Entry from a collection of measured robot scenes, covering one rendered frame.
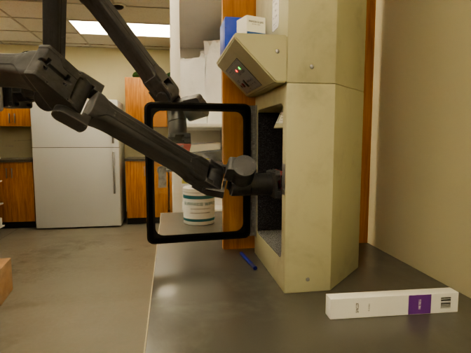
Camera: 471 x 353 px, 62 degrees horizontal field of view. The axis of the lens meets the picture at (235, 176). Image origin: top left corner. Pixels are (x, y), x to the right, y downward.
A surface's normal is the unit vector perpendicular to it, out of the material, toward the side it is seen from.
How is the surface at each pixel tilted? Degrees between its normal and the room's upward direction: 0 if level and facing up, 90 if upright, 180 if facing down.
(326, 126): 90
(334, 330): 0
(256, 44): 90
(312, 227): 90
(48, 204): 90
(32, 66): 53
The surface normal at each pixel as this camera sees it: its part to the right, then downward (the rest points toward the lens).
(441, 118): -0.99, 0.02
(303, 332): 0.00, -1.00
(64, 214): 0.16, 0.10
